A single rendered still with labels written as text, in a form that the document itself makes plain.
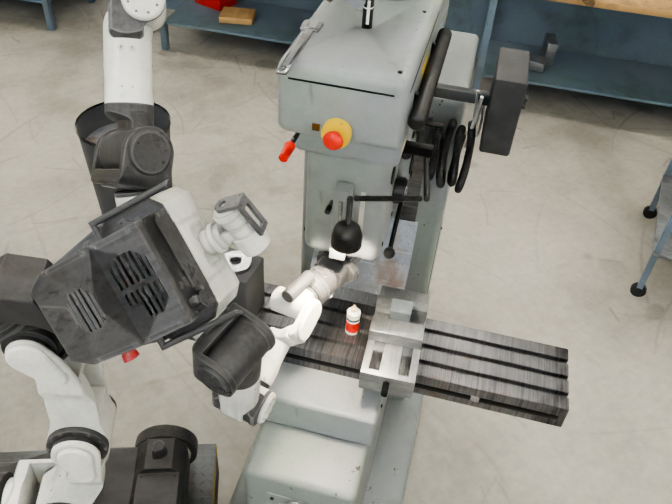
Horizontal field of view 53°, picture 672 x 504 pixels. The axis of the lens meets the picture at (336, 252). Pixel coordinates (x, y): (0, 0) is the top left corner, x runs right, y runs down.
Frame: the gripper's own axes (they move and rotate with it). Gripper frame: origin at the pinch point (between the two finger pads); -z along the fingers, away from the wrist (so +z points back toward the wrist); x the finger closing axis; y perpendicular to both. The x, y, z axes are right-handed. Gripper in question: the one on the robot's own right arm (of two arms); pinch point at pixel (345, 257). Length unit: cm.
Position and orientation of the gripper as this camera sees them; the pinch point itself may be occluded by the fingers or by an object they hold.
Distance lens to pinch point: 186.2
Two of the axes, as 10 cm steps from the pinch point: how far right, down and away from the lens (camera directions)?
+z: -5.4, 5.2, -6.6
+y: -0.6, 7.6, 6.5
